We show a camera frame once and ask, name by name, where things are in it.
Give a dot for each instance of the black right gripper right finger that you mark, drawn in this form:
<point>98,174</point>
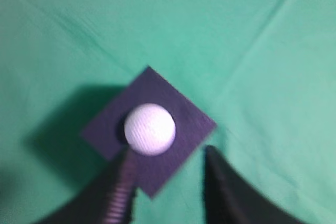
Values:
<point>228,198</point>

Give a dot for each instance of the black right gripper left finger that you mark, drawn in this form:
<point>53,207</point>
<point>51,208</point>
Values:
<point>109,198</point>

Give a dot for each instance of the white dimpled ball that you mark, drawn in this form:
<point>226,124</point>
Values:
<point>149,129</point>

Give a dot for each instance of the dark blue cube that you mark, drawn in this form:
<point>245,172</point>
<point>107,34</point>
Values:
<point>105,131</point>

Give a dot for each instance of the green cloth backdrop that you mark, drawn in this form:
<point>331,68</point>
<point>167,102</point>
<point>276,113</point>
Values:
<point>264,70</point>

